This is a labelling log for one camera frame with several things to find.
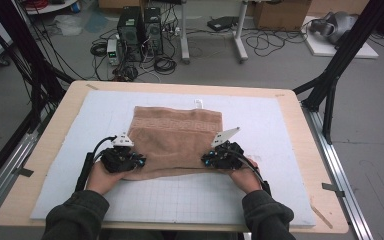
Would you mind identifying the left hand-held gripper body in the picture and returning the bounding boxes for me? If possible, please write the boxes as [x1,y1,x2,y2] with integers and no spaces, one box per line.
[99,132,138,174]

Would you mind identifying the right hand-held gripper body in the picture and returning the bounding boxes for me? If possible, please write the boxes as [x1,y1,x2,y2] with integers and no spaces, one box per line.
[210,126,246,170]

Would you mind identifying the brown towel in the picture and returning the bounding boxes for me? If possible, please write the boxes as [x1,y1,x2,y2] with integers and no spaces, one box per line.
[123,98,224,182]

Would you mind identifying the person's left hand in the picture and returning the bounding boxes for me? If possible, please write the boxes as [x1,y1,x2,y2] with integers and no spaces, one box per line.
[85,161,138,196]

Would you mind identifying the person's right hand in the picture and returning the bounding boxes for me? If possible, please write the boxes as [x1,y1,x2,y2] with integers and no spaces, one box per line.
[225,158,264,195]

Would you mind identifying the white grid mat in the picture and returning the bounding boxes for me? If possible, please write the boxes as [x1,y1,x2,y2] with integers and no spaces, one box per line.
[29,89,317,228]

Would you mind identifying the white bench power supply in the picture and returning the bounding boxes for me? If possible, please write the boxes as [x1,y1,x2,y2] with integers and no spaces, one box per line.
[106,38,121,66]

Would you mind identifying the thin wooden stick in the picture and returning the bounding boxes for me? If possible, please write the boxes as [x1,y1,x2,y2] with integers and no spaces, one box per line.
[309,196,334,230]

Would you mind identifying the wooden table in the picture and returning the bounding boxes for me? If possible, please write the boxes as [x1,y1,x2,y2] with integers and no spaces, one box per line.
[0,79,349,234]

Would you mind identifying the large black computer tower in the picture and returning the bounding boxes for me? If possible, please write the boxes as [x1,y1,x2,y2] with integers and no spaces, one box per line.
[117,6,145,63]

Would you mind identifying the slim black computer tower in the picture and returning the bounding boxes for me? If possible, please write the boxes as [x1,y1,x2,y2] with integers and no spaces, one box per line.
[143,7,164,56]

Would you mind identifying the flat black device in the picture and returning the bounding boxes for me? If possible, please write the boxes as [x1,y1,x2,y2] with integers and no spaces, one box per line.
[207,15,240,33]

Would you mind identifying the white floor board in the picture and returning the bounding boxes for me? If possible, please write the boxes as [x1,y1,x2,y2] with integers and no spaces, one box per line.
[300,15,380,60]

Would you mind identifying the clear plastic bag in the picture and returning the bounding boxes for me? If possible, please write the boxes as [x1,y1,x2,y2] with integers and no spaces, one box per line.
[53,14,84,37]

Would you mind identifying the large cardboard box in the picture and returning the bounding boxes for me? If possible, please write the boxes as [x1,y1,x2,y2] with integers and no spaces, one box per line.
[253,0,313,32]

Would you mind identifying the white round table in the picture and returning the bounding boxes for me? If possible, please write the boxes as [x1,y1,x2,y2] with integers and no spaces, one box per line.
[23,0,79,16]

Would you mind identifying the grey rounded device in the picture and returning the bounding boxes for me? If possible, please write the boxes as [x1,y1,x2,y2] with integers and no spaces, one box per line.
[309,11,359,46]

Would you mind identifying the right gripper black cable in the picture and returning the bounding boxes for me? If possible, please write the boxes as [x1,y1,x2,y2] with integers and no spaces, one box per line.
[228,148,272,197]

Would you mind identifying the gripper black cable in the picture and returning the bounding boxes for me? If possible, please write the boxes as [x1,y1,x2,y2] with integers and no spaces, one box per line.
[74,134,118,193]
[228,148,272,197]

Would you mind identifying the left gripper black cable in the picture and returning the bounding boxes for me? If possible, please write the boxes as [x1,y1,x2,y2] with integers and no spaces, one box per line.
[74,134,118,193]

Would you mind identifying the aluminium rail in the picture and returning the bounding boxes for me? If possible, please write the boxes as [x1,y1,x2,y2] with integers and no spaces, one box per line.
[301,104,376,240]
[0,109,53,228]

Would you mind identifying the small coiled black cable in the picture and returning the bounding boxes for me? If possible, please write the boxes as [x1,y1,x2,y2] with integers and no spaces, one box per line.
[89,41,109,58]

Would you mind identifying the loose black floor cables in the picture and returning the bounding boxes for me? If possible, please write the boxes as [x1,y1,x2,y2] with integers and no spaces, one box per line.
[244,28,309,58]

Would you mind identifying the white table frame legs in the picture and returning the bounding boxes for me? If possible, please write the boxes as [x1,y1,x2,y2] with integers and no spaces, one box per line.
[179,0,249,65]

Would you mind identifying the black metal frame with cables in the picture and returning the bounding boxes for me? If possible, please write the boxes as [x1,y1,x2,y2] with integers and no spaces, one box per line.
[0,0,76,198]

